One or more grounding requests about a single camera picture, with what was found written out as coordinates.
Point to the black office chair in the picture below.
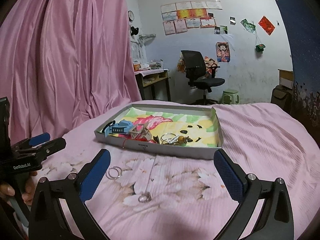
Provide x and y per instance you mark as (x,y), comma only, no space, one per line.
(196,73)

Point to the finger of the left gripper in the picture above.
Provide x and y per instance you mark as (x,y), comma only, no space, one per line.
(30,143)
(41,152)

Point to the green hanging ornament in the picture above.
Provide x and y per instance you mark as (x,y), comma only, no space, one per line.
(260,48)

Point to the silver bangle rings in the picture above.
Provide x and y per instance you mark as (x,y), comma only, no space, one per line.
(113,173)

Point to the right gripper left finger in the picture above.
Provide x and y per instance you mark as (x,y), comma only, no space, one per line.
(92,173)

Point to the black white carabiner keychain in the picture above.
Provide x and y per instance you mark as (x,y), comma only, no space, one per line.
(156,139)

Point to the grey cardboard tray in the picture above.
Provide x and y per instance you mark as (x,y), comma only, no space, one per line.
(170,150)

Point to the pink satin curtain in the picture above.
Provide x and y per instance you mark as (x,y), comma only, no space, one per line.
(64,62)

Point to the red paper wall decoration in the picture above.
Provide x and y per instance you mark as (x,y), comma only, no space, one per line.
(266,24)

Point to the cartoon cushion on chair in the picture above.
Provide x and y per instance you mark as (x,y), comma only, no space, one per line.
(211,67)

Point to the yellow bead keyring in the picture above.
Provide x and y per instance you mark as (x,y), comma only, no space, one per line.
(173,139)

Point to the pink floral bedspread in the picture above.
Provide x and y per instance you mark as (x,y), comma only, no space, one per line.
(160,197)

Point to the beige hair claw clip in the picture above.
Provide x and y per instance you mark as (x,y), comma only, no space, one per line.
(140,133)

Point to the colourful cartoon cloth liner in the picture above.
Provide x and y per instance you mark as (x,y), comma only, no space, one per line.
(198,123)

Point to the blue hair claw clip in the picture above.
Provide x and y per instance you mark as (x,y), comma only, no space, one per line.
(121,127)

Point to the blue starry fabric wardrobe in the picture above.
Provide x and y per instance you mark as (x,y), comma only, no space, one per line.
(301,21)

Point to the green plastic stool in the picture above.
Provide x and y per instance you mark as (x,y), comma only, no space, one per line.
(230,97)

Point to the certificates on wall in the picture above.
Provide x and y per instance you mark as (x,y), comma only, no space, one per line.
(179,17)

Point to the cardboard box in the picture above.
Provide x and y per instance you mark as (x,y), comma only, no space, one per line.
(282,93)

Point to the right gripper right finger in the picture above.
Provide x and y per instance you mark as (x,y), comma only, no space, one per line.
(232,175)

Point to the cartoon wall poster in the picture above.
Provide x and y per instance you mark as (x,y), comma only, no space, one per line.
(223,52)

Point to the wooden desk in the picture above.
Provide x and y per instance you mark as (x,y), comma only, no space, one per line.
(148,78)

